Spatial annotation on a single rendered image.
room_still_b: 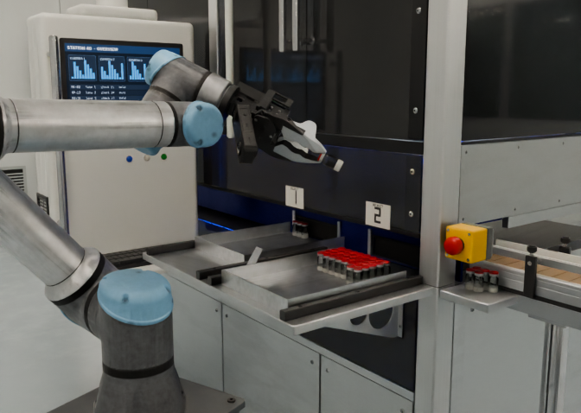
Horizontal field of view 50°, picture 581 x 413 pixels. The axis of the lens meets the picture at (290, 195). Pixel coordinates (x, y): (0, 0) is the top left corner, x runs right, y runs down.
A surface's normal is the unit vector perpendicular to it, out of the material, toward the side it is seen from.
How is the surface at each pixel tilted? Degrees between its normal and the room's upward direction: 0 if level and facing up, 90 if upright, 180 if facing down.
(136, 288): 8
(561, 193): 90
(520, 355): 90
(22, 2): 90
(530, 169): 90
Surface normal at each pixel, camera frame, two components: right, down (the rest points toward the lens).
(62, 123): 0.67, 0.05
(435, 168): -0.80, 0.10
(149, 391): 0.42, -0.16
